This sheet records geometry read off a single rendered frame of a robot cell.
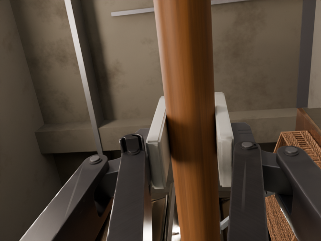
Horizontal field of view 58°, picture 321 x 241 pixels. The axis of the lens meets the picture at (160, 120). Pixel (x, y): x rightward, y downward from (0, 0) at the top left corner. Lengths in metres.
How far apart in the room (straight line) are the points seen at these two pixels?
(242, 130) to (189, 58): 0.05
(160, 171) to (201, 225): 0.07
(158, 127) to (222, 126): 0.04
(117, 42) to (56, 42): 0.72
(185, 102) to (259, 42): 3.22
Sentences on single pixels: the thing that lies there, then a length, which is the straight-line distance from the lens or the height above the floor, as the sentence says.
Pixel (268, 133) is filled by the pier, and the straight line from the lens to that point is 3.42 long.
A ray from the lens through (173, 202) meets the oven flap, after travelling 1.86.
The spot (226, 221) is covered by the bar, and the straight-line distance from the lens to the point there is 1.37.
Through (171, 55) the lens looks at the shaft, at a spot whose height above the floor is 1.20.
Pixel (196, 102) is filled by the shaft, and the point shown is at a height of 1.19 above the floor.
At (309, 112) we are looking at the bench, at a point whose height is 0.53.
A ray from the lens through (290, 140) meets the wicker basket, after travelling 1.78.
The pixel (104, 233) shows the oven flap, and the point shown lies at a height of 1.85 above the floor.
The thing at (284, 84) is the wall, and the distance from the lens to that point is 3.54.
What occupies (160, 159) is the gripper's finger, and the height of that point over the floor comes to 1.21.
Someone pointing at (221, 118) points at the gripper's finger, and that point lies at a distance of 0.17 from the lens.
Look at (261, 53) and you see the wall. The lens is 3.40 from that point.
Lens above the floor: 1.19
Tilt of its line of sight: 8 degrees up
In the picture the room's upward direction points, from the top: 94 degrees counter-clockwise
